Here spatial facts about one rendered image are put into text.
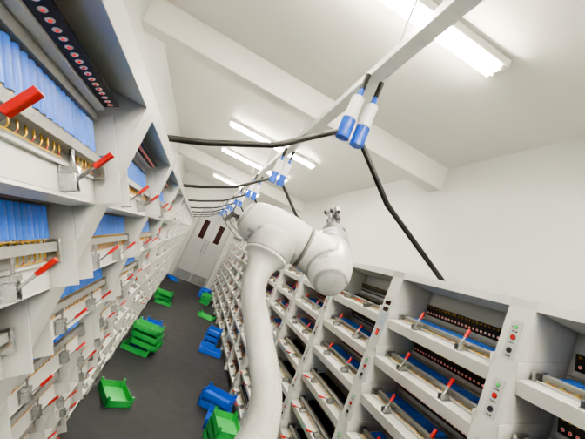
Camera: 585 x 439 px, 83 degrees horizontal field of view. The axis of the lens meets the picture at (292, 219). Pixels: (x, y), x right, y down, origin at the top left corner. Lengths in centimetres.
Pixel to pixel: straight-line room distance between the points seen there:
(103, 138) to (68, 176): 22
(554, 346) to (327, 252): 89
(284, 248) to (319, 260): 8
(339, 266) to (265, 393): 29
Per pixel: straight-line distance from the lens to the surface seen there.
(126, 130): 84
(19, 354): 90
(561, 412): 125
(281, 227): 74
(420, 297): 191
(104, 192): 82
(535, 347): 135
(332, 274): 72
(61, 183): 64
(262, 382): 71
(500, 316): 166
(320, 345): 247
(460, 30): 201
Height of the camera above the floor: 149
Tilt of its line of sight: 8 degrees up
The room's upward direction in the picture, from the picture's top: 23 degrees clockwise
